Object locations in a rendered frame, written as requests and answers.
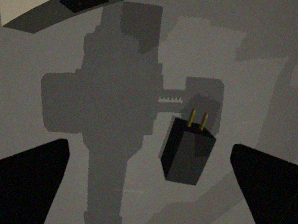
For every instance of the black two-prong plug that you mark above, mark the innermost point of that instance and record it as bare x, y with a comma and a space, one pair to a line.
187, 150

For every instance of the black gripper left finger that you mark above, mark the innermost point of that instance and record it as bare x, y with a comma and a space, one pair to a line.
29, 182

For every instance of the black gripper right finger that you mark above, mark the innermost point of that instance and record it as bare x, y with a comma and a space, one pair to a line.
269, 184

